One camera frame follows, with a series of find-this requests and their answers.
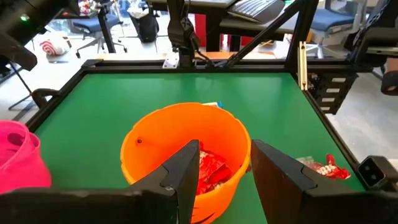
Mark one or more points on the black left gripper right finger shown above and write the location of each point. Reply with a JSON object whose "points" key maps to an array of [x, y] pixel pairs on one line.
{"points": [[280, 174]]}

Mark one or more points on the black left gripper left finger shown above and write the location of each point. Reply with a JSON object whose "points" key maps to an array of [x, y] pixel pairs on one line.
{"points": [[183, 174]]}

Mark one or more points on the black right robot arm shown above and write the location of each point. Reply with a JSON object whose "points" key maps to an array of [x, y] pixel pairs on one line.
{"points": [[182, 31]]}

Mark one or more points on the red white candy pile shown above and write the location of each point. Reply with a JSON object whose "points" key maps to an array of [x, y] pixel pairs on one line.
{"points": [[87, 7]]}

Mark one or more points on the white bag with red rings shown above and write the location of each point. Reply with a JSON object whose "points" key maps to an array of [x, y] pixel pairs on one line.
{"points": [[54, 48]]}

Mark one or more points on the orange plastic bucket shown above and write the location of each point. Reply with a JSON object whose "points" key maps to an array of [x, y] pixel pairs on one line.
{"points": [[161, 140]]}

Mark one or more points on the black side table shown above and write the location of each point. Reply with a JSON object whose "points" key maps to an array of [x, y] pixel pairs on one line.
{"points": [[105, 31]]}

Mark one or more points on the black curved clamp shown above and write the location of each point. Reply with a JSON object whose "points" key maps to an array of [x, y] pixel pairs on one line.
{"points": [[42, 95]]}

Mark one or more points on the white blue Hershey's bar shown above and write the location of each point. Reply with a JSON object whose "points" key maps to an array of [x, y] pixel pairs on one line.
{"points": [[214, 104]]}

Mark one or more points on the black labelled drawer rack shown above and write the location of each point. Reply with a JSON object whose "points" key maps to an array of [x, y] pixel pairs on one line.
{"points": [[317, 93]]}

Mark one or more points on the green table mat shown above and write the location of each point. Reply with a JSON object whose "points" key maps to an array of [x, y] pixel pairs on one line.
{"points": [[93, 102]]}

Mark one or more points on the black bag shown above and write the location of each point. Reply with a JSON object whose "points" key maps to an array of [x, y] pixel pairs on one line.
{"points": [[146, 29]]}

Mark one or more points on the silver aluminium profile bar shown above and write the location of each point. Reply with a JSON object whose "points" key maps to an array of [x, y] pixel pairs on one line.
{"points": [[302, 65]]}

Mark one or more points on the red cabinet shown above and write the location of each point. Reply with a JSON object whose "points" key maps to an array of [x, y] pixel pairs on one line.
{"points": [[200, 31]]}

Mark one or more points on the pink plastic bucket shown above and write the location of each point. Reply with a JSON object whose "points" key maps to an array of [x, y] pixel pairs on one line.
{"points": [[21, 168]]}

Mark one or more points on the dark office desk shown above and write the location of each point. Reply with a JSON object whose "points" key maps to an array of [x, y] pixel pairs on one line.
{"points": [[242, 26]]}

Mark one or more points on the grey-backed blue office chair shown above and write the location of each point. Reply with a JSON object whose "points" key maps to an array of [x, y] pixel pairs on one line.
{"points": [[326, 18]]}

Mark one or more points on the black computer keyboard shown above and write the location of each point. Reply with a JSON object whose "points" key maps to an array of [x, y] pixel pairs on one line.
{"points": [[258, 9]]}

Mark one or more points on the black table-level camera box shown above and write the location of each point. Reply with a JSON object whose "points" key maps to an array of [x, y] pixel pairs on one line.
{"points": [[371, 172]]}

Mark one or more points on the black aluminium table frame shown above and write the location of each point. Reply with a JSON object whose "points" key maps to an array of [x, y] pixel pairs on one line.
{"points": [[124, 67]]}

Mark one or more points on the white mounting bracket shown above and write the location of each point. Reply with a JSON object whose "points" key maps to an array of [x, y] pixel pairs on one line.
{"points": [[171, 63]]}

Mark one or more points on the black equipment mount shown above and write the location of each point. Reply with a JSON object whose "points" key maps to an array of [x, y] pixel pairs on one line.
{"points": [[373, 37]]}

